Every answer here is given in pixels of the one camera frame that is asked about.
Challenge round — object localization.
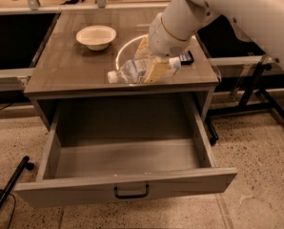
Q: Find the grey wooden drawer cabinet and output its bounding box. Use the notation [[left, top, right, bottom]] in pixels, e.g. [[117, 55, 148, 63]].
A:
[[25, 7, 218, 127]]

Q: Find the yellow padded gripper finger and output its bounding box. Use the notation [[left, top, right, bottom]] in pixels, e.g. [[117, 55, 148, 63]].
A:
[[144, 57, 170, 84], [134, 36, 152, 59]]

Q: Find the black drawer handle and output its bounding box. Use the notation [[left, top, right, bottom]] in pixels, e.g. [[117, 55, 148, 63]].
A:
[[113, 184, 150, 199]]

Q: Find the black rolling side table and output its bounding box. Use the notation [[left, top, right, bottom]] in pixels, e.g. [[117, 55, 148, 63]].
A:
[[197, 16, 284, 145]]

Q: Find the dark blue snack packet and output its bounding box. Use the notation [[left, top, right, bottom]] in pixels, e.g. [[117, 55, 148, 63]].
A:
[[179, 51, 194, 65]]

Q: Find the white ceramic bowl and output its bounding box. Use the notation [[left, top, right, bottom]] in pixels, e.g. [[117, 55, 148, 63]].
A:
[[76, 26, 116, 51]]

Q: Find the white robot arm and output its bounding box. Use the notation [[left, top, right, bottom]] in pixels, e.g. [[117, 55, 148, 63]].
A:
[[137, 0, 284, 71]]

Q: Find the black stand leg with caster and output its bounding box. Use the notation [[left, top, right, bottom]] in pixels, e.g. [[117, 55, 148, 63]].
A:
[[0, 156, 34, 209]]

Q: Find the open grey top drawer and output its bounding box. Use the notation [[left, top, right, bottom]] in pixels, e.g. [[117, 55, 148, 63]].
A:
[[15, 94, 237, 207]]

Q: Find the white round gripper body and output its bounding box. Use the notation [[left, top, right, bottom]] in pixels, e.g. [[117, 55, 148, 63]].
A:
[[148, 12, 191, 57]]

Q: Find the blue labelled plastic bottle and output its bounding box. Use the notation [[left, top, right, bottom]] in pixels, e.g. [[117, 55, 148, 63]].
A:
[[108, 57, 181, 84]]

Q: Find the black floor cable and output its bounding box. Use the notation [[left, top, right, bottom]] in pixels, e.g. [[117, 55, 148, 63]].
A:
[[0, 181, 18, 229]]

